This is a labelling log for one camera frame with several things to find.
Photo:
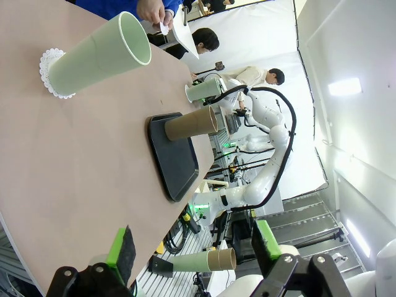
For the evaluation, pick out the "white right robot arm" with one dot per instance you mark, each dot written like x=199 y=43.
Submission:
x=266 y=182

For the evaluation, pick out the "spare brown cup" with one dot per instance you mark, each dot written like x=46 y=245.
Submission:
x=213 y=260
x=228 y=258

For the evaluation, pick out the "black camera on pole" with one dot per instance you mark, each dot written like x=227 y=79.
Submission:
x=219 y=65

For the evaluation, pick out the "person's right hand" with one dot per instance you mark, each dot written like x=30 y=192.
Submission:
x=151 y=10

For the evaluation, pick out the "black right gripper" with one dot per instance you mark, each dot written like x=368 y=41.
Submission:
x=219 y=97

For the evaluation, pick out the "person in blue shirt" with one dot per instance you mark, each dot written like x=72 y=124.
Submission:
x=102 y=6

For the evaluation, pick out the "ceiling light panel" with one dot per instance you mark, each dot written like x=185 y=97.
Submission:
x=345 y=86

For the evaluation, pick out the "white paper doily coaster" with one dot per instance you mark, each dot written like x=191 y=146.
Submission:
x=164 y=28
x=46 y=62

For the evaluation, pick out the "yellow black device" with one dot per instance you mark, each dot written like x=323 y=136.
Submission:
x=188 y=218

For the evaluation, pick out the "black metal bracket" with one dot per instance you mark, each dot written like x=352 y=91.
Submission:
x=161 y=266

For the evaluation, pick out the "mint green cup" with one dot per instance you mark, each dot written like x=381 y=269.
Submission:
x=202 y=89

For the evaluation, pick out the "pale green cup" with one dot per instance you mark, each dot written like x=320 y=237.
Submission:
x=99 y=58

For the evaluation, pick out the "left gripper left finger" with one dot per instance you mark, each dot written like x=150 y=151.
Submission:
x=122 y=253

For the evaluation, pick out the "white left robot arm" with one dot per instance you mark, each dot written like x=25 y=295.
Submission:
x=386 y=272

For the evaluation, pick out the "person in beige jacket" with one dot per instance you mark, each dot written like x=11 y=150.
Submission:
x=247 y=77

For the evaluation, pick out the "black metal rod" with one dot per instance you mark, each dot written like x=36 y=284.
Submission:
x=185 y=15

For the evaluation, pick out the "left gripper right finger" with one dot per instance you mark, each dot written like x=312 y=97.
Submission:
x=266 y=244

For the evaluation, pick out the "black plastic tray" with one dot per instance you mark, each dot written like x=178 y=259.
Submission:
x=176 y=164

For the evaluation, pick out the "seated person in black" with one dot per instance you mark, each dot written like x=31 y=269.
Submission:
x=205 y=38

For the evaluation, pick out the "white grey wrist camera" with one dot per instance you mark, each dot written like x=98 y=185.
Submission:
x=222 y=85

